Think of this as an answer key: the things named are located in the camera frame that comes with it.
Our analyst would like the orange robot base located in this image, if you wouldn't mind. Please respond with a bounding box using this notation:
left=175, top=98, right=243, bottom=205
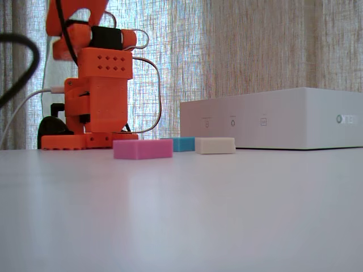
left=41, top=76, right=140, bottom=151

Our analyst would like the blue cuboid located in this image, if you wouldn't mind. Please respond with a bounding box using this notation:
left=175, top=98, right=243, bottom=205
left=160, top=137, right=196, bottom=152

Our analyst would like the cream cuboid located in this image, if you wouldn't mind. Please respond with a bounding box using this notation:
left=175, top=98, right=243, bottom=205
left=194, top=137, right=237, bottom=155

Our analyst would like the pink cuboid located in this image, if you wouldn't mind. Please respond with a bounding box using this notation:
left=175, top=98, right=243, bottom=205
left=112, top=138, right=174, bottom=160

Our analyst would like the white cardboard bin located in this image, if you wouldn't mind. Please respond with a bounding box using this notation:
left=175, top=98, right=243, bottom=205
left=179, top=87, right=363, bottom=150

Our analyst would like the black table clamp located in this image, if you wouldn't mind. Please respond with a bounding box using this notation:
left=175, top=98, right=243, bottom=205
left=37, top=103, right=75, bottom=150

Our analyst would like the white red black servo wire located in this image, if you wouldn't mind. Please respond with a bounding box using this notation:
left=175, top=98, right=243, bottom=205
left=124, top=56, right=163, bottom=134
left=103, top=10, right=150, bottom=52

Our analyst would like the white USB cable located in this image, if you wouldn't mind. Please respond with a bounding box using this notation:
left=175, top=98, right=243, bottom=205
left=0, top=87, right=65, bottom=150

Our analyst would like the thick black cable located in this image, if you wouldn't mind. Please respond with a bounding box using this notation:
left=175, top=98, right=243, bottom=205
left=0, top=32, right=41, bottom=109

